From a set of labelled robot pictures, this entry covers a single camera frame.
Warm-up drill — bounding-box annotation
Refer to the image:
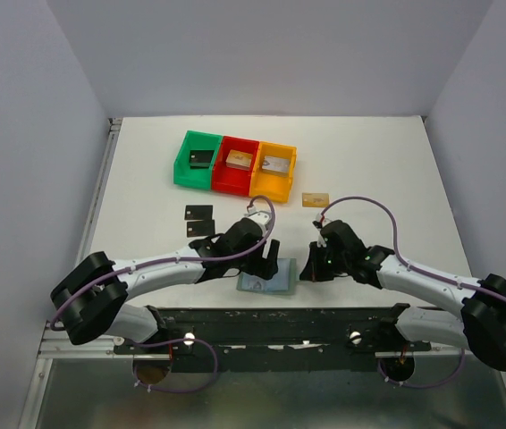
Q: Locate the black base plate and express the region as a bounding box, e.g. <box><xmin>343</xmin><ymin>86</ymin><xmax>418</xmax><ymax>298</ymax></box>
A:
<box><xmin>114</xmin><ymin>304</ymin><xmax>432</xmax><ymax>373</ymax></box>

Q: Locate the purple cable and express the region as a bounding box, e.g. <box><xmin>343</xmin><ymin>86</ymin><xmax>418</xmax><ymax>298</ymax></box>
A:
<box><xmin>317</xmin><ymin>195</ymin><xmax>506</xmax><ymax>391</ymax></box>
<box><xmin>49</xmin><ymin>195</ymin><xmax>277</xmax><ymax>394</ymax></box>

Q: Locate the tan card stack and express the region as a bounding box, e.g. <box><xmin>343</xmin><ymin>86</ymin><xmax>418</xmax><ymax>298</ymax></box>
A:
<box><xmin>225</xmin><ymin>149</ymin><xmax>252</xmax><ymax>171</ymax></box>

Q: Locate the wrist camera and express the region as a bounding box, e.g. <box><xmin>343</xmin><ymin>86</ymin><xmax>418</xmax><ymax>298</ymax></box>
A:
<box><xmin>313</xmin><ymin>214</ymin><xmax>331</xmax><ymax>248</ymax></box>
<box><xmin>244</xmin><ymin>206</ymin><xmax>274</xmax><ymax>230</ymax></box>

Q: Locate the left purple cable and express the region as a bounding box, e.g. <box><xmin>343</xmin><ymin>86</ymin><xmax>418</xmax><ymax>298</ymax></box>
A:
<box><xmin>49</xmin><ymin>195</ymin><xmax>277</xmax><ymax>394</ymax></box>

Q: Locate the green plastic bin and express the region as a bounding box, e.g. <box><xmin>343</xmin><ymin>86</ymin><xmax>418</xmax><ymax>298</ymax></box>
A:
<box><xmin>173</xmin><ymin>130</ymin><xmax>223</xmax><ymax>190</ymax></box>

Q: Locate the red plastic bin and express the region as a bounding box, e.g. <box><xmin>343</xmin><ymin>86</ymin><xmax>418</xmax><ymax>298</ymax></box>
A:
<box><xmin>211</xmin><ymin>136</ymin><xmax>259</xmax><ymax>197</ymax></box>

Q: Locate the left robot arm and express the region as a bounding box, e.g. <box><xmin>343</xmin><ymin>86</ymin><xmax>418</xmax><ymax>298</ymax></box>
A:
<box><xmin>49</xmin><ymin>212</ymin><xmax>279</xmax><ymax>345</ymax></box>

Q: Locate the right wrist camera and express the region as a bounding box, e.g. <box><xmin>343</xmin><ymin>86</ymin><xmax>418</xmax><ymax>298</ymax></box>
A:
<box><xmin>313</xmin><ymin>214</ymin><xmax>331</xmax><ymax>248</ymax></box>

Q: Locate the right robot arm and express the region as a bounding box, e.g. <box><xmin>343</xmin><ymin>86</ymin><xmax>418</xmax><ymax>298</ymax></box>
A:
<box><xmin>300</xmin><ymin>219</ymin><xmax>506</xmax><ymax>372</ymax></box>

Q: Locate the black card stack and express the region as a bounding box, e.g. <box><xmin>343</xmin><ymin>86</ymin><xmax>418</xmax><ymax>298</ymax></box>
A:
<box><xmin>188</xmin><ymin>150</ymin><xmax>215</xmax><ymax>169</ymax></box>

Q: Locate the gold VIP card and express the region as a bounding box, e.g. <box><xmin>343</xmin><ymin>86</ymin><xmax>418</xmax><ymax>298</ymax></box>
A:
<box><xmin>302</xmin><ymin>192</ymin><xmax>330</xmax><ymax>208</ymax></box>

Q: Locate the yellow plastic bin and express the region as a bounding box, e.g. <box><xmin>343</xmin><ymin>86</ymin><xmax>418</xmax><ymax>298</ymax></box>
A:
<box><xmin>249</xmin><ymin>141</ymin><xmax>297</xmax><ymax>203</ymax></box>

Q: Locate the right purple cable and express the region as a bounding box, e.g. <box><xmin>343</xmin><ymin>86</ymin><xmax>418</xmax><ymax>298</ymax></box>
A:
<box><xmin>317</xmin><ymin>195</ymin><xmax>506</xmax><ymax>391</ymax></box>

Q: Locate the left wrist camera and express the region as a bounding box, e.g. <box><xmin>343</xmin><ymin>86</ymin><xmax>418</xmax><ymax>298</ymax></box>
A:
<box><xmin>244</xmin><ymin>206</ymin><xmax>274</xmax><ymax>230</ymax></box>

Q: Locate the silver card stack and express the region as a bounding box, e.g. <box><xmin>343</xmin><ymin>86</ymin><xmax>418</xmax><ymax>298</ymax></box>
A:
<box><xmin>261</xmin><ymin>156</ymin><xmax>291</xmax><ymax>175</ymax></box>

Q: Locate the aluminium frame rail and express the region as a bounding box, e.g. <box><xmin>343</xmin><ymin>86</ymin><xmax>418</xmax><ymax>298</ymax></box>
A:
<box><xmin>38</xmin><ymin>116</ymin><xmax>122</xmax><ymax>358</ymax></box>

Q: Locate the black credit card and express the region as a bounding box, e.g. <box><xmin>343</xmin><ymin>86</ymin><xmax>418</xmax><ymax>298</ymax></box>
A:
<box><xmin>184</xmin><ymin>205</ymin><xmax>213</xmax><ymax>221</ymax></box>

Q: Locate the sage green card holder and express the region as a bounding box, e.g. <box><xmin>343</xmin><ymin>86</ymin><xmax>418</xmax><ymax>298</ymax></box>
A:
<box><xmin>236</xmin><ymin>258</ymin><xmax>298</xmax><ymax>295</ymax></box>

